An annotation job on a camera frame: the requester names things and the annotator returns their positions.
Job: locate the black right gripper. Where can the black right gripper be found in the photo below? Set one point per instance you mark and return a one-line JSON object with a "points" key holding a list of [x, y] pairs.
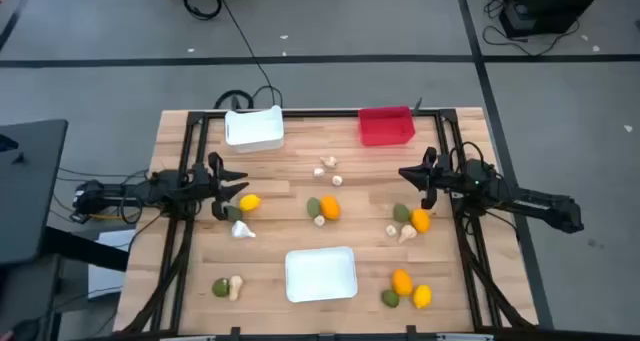
{"points": [[441, 173]]}

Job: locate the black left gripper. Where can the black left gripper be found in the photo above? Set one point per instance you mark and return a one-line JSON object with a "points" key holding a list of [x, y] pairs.
{"points": [[206, 183]]}

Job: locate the yellow lemon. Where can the yellow lemon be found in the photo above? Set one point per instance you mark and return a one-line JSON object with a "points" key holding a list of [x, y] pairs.
{"points": [[249, 202], [422, 296]]}

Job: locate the green lime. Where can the green lime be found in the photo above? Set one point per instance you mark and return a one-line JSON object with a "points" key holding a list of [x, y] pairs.
{"points": [[401, 213], [235, 214], [313, 207], [390, 298], [220, 287]]}

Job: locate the orange fruit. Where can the orange fruit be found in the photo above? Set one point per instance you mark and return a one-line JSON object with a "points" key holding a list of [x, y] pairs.
{"points": [[420, 220], [330, 207], [402, 282]]}

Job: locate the white garlic bulb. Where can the white garlic bulb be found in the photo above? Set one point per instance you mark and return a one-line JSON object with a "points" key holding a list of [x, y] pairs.
{"points": [[242, 229]]}

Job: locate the shallow white plastic tray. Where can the shallow white plastic tray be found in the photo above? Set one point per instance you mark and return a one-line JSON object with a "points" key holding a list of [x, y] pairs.
{"points": [[320, 273]]}

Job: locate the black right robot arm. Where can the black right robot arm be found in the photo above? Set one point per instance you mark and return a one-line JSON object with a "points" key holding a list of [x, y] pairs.
{"points": [[525, 198]]}

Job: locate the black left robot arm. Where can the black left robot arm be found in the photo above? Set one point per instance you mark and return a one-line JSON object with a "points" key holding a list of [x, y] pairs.
{"points": [[150, 191]]}

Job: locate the red plastic basket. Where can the red plastic basket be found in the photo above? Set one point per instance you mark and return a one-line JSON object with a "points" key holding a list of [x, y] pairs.
{"points": [[385, 126]]}

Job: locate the white plastic basket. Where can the white plastic basket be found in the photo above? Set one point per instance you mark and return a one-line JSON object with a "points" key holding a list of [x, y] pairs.
{"points": [[255, 128]]}

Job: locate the black desk foot beam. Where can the black desk foot beam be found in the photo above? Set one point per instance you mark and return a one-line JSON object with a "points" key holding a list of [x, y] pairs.
{"points": [[85, 248]]}

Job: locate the dark grey desk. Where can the dark grey desk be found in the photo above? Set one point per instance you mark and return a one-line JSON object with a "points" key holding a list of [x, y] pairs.
{"points": [[30, 206]]}

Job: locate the small black knob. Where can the small black knob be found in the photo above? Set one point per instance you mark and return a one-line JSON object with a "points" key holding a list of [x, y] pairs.
{"points": [[19, 158]]}

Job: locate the black equipment case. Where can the black equipment case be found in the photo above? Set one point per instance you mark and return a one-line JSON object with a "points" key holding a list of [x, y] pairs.
{"points": [[550, 1]]}

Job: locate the small black device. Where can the small black device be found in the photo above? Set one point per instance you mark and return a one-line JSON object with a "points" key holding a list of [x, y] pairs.
{"points": [[7, 143]]}

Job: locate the dark grey cabinet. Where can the dark grey cabinet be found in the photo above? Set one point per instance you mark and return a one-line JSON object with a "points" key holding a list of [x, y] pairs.
{"points": [[25, 296]]}

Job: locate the black aluminium table frame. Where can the black aluminium table frame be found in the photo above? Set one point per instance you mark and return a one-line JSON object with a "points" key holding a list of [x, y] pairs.
{"points": [[320, 113]]}

